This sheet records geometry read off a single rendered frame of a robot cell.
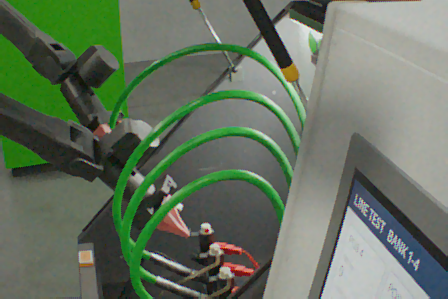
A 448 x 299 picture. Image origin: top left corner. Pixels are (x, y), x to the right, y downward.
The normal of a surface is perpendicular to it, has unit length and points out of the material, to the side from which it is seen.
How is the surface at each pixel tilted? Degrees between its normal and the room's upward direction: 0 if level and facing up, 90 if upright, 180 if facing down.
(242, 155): 90
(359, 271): 76
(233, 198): 90
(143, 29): 90
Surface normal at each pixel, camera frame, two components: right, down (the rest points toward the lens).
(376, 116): -0.96, -0.10
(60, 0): 0.27, 0.31
